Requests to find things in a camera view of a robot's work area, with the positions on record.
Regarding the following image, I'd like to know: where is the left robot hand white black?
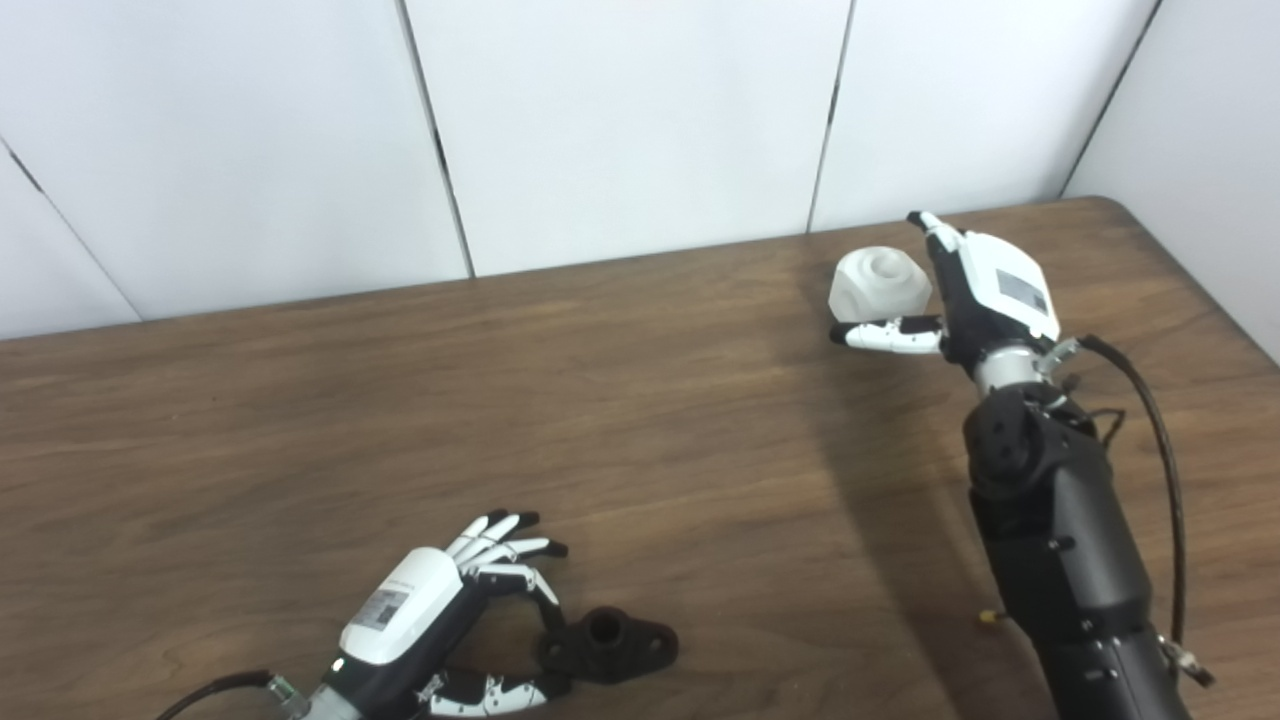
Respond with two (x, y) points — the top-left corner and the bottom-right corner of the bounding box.
(322, 508), (574, 720)

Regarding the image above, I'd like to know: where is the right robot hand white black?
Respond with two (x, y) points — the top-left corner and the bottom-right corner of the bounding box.
(828, 210), (1062, 367)

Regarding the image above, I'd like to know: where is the round white faceted piece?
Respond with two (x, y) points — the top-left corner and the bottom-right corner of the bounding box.
(828, 245), (934, 325)

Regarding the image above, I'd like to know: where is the black flanged holder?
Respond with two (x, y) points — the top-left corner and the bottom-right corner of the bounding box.
(536, 605), (681, 686)

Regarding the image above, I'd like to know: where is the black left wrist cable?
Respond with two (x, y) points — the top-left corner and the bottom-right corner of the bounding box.
(153, 669), (301, 720)

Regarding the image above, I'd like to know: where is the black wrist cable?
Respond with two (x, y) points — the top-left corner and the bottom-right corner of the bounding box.
(153, 669), (301, 720)
(1038, 334), (1218, 691)

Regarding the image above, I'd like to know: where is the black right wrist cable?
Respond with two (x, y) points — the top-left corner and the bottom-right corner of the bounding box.
(1038, 334), (1218, 691)

